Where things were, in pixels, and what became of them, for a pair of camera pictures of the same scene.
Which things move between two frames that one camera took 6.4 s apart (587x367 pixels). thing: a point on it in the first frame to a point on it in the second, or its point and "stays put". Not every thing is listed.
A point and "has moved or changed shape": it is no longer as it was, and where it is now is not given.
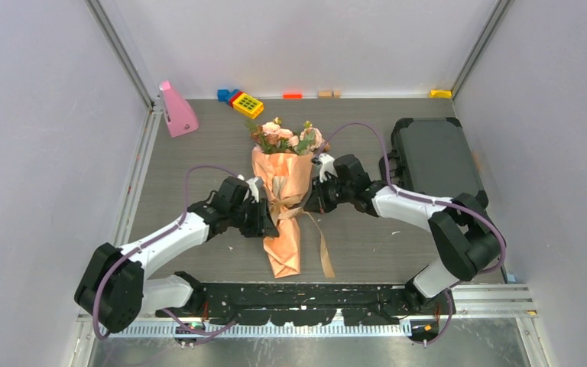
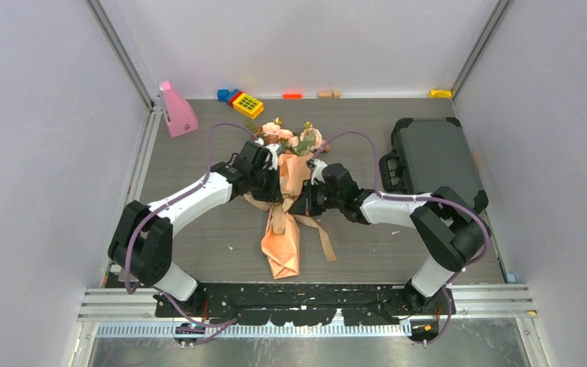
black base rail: [308, 304] stays put
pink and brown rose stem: [311, 141] stays put
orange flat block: [293, 95] stays put
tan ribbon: [283, 207] has moved or changed shape
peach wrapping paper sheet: [284, 178] stays put
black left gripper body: [247, 218] to [264, 184]
